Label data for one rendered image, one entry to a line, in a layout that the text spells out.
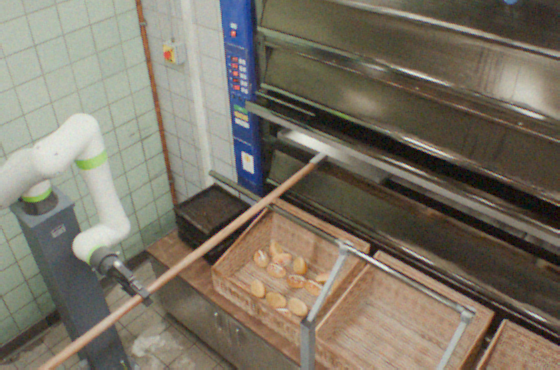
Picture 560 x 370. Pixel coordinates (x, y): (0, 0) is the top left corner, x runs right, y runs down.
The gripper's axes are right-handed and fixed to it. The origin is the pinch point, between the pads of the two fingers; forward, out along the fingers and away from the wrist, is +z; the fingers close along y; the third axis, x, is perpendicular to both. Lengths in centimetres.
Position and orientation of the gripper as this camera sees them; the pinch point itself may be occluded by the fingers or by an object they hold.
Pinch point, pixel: (142, 294)
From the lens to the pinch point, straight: 183.6
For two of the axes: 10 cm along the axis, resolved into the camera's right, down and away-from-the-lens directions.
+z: 7.4, 3.7, -5.7
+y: 0.4, 8.1, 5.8
